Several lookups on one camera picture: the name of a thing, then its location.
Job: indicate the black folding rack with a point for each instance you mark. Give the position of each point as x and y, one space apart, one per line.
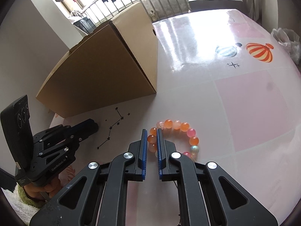
86 25

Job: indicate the metal balcony railing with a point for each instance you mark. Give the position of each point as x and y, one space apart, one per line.
98 11

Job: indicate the left hand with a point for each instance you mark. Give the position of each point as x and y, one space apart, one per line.
34 192

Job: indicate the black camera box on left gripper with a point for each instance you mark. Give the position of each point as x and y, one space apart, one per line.
15 121

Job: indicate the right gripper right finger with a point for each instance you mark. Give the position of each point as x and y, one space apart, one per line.
207 194

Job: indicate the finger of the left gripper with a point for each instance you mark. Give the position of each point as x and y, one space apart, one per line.
84 129

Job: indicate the grey cabinet on balcony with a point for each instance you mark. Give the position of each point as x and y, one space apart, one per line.
203 5

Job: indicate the white bag by table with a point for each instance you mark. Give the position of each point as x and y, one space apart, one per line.
290 42

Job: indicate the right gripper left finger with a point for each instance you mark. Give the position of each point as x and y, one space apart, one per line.
97 195

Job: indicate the large brown cardboard box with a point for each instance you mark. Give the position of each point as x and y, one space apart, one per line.
115 63

